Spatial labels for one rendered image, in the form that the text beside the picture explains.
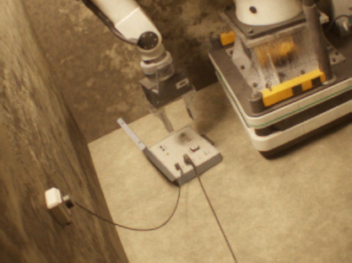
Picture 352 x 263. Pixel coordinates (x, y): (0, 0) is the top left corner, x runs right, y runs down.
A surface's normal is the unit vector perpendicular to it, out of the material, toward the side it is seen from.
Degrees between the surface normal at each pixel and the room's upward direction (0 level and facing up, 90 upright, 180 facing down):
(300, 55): 90
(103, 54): 90
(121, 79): 90
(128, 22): 90
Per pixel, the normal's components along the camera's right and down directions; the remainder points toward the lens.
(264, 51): 0.17, 0.50
